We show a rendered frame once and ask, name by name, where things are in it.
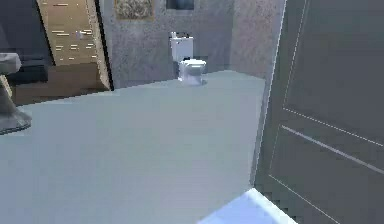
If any dark sofa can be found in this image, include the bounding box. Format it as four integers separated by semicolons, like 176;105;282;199
5;54;54;86

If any white toilet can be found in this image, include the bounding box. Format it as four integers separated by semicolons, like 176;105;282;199
169;36;208;87

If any dark window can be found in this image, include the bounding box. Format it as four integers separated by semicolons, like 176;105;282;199
165;0;196;11

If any gold framed picture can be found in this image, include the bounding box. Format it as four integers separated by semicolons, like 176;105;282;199
114;0;156;21

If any dark grey room door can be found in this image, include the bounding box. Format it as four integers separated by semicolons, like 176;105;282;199
253;0;384;224

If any wooden room door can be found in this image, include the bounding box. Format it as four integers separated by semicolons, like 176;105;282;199
35;0;115;92

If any grey pedestal sink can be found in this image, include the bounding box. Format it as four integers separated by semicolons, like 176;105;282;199
0;52;33;136

